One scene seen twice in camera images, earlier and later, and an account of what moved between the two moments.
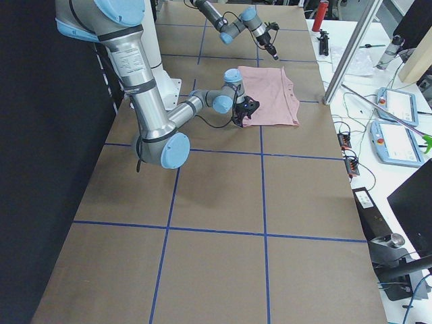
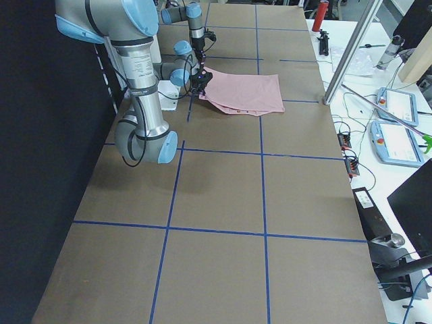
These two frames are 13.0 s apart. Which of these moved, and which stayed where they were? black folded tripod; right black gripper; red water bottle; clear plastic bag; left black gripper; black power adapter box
Moved: right black gripper; left black gripper
Stayed: clear plastic bag; black power adapter box; black folded tripod; red water bottle
